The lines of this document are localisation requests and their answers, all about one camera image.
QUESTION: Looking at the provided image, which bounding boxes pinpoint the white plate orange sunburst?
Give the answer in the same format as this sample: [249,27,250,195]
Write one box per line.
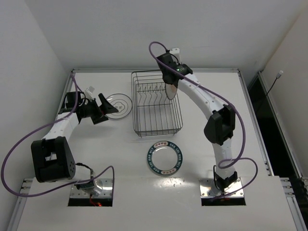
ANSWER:
[165,83,177,100]

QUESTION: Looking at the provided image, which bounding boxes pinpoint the white plate teal rim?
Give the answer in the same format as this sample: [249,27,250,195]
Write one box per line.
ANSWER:
[146,141,183,177]

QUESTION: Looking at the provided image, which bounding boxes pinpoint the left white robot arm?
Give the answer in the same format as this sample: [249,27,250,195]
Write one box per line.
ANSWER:
[31,91,118,195]

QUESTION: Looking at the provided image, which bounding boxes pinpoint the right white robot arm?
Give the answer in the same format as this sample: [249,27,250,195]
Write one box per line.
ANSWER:
[155,52,237,193]

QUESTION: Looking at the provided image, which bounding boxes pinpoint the white plate grey rings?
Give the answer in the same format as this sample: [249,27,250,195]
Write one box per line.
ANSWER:
[105,93,133,120]

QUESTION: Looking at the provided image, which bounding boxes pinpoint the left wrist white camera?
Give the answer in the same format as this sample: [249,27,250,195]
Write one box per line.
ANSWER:
[84,86,95,101]

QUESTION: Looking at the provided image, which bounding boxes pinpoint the wrist white camera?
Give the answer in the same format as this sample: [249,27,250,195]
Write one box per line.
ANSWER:
[84,86,95,101]
[170,48,181,63]

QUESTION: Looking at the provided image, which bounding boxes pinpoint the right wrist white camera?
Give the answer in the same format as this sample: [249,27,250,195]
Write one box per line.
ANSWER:
[170,48,181,63]

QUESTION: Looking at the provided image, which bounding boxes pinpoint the grey wire dish rack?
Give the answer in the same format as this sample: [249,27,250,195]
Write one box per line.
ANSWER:
[131,70,183,137]

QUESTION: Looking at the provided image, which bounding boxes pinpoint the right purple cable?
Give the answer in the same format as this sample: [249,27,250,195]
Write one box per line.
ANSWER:
[149,41,258,202]

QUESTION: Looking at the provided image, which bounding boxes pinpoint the purple cable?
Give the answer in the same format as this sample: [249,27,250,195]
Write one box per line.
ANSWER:
[0,73,115,198]
[149,41,258,202]

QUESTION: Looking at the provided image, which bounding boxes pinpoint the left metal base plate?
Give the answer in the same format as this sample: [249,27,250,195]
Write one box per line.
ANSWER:
[70,179,113,199]

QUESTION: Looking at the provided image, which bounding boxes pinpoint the metal base plate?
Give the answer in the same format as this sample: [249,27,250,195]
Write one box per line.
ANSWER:
[199,178,244,199]
[70,179,113,199]

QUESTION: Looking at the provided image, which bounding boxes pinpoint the black wall cable white plug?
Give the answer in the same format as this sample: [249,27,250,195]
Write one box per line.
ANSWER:
[265,70,283,97]

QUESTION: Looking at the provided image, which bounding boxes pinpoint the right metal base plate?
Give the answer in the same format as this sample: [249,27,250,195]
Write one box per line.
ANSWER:
[199,178,244,199]

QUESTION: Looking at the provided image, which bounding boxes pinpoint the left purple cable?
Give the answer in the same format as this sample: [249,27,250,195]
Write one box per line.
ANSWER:
[0,73,115,198]

